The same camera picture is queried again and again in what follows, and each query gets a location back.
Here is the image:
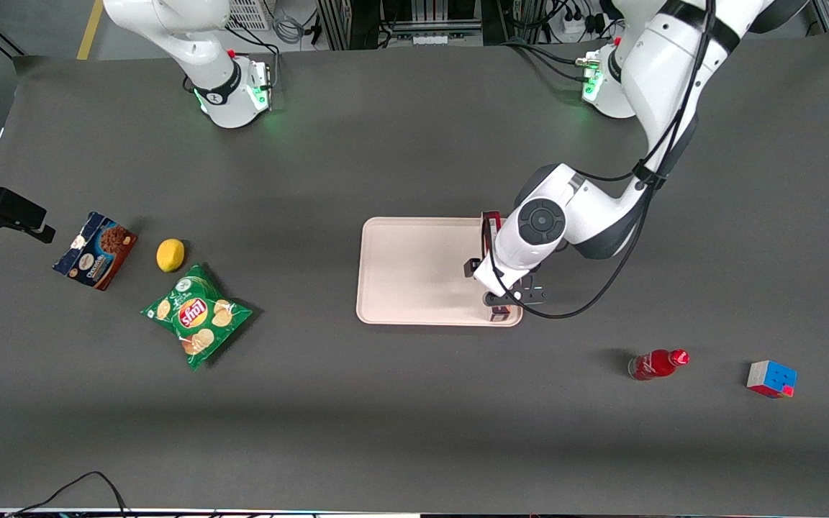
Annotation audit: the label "red cookie box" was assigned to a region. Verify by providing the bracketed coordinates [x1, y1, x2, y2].
[481, 210, 515, 322]

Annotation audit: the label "pale pink plastic tray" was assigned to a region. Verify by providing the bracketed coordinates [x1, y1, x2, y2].
[355, 217, 524, 328]

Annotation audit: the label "blue chocolate cookie box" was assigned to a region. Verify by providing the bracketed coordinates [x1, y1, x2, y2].
[53, 211, 138, 291]

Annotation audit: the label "white vented box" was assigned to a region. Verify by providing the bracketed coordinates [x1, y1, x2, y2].
[226, 0, 273, 31]

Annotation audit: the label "yellow lemon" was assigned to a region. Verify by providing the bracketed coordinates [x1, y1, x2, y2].
[156, 238, 186, 273]

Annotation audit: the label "green chips bag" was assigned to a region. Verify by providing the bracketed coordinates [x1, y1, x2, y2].
[140, 263, 254, 372]

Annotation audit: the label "red soda bottle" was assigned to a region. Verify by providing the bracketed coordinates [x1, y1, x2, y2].
[628, 349, 691, 381]

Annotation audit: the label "white power strip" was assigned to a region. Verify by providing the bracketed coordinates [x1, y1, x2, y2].
[561, 13, 606, 37]

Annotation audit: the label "colourful puzzle cube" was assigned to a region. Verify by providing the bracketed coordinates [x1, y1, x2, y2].
[746, 360, 798, 399]

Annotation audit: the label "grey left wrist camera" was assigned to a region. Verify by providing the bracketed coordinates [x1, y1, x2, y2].
[484, 286, 549, 306]

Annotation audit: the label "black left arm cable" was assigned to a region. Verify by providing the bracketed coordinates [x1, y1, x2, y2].
[483, 0, 719, 321]

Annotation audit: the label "black left base cables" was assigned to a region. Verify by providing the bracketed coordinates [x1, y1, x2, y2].
[504, 40, 592, 83]

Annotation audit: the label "aluminium frame rack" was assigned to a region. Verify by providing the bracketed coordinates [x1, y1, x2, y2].
[317, 0, 484, 50]

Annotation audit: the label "black cable at table edge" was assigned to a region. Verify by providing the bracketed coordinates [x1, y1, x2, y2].
[4, 471, 131, 518]

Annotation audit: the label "black right base cable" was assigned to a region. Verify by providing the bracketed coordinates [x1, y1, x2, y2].
[226, 24, 283, 93]

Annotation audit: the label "grey coiled cable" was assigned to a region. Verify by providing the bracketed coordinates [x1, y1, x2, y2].
[273, 13, 309, 45]

